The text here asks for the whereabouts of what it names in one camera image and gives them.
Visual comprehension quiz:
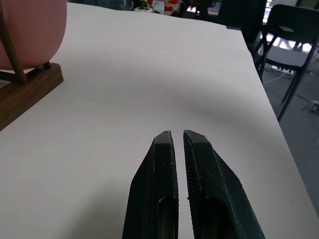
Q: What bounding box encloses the pink plate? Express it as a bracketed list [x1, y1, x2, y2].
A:
[0, 0, 68, 71]

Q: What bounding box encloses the white planter with green plant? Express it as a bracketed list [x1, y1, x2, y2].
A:
[134, 0, 154, 12]

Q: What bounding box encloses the black folding chair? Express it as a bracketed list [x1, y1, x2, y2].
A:
[256, 4, 319, 121]

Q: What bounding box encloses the black hanging garment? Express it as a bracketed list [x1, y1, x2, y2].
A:
[218, 0, 267, 43]

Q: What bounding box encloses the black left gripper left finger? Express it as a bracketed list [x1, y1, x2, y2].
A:
[121, 130, 179, 239]

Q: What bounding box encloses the wooden dish rack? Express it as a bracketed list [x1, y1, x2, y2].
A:
[0, 2, 64, 132]

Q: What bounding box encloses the red and white box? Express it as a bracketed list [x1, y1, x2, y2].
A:
[152, 0, 185, 15]

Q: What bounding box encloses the white cable on floor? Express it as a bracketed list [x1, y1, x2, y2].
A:
[263, 66, 295, 84]

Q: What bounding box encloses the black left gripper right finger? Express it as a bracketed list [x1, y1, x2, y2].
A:
[183, 129, 266, 239]

